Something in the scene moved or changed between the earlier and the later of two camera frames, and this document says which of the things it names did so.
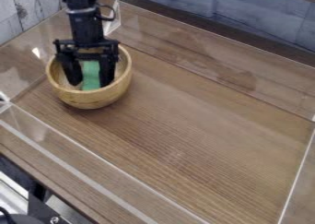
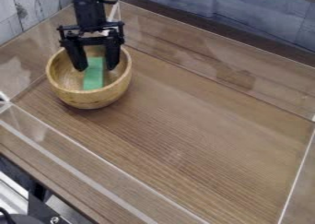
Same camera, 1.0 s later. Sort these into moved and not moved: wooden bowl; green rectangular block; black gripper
Moved: black gripper
Not moved: green rectangular block; wooden bowl
